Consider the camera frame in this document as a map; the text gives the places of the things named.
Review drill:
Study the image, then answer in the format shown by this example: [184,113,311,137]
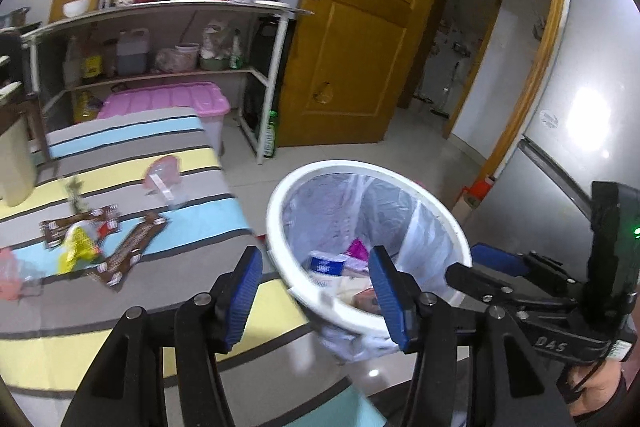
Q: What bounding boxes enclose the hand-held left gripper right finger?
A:
[367,245,576,427]

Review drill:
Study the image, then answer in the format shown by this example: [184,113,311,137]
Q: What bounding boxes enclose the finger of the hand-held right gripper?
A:
[445,262,573,310]
[472,243,586,288]

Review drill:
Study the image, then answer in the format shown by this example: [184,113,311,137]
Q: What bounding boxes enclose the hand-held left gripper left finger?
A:
[60,246,263,427]

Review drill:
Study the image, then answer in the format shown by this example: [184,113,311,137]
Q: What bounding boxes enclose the pink drink carton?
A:
[350,284,386,313]

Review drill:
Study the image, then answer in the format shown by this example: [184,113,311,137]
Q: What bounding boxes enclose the purple snack wrapper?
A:
[347,238,373,260]

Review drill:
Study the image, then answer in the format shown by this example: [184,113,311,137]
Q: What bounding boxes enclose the white trash bin with bag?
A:
[266,159,473,363]

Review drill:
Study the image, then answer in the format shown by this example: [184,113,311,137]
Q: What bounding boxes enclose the long brown snack wrapper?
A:
[85,212,168,288]
[40,204,121,250]

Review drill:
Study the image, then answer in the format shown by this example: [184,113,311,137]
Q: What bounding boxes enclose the yellow snack wrapper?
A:
[57,227,103,275]

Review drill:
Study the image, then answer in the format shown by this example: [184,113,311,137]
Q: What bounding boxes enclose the red plastic wrapper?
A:
[0,247,43,303]

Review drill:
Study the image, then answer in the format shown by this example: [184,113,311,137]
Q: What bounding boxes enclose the person's right hand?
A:
[560,354,628,420]

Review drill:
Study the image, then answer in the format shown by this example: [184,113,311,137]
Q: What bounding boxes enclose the striped tablecloth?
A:
[0,107,381,427]

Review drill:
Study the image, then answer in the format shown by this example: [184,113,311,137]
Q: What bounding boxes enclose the pink clear plastic wrapper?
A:
[144,156,188,210]

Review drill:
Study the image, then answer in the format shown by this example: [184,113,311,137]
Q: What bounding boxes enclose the green glass bottle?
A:
[261,111,278,159]

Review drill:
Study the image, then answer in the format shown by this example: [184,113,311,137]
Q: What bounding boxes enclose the silver refrigerator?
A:
[465,0,640,288]

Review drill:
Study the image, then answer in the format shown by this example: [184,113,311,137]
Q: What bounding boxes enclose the green plant stem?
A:
[62,177,88,215]

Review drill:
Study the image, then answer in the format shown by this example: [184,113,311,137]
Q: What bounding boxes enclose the pink lid storage box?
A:
[97,82,232,158]

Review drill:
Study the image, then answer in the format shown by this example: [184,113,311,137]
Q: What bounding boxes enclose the white shelf rack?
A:
[20,0,313,165]

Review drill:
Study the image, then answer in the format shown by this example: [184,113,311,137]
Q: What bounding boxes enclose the yellow wooden door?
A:
[277,0,456,148]

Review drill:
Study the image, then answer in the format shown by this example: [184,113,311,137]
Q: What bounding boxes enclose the green packet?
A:
[229,29,246,70]

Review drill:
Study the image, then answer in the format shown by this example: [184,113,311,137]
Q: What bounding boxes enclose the pink rimmed plastic bucket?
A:
[172,43,201,70]

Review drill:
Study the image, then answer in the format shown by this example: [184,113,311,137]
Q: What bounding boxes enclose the yellow food bag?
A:
[72,89,103,122]

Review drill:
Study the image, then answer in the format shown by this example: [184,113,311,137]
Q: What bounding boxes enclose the white plastic bags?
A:
[201,21,236,58]

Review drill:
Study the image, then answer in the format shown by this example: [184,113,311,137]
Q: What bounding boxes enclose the dark liquid plastic jug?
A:
[116,28,151,75]

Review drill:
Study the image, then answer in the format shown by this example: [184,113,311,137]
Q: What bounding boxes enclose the beige jug with brown lid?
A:
[0,82,38,208]

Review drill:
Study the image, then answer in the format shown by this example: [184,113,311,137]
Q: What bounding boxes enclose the yellow label bottle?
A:
[80,52,103,80]

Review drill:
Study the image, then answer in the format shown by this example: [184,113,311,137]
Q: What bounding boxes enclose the white plastic bottle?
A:
[64,37,83,88]

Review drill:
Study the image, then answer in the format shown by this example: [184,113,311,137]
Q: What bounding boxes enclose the yellow door frame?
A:
[442,0,571,188]

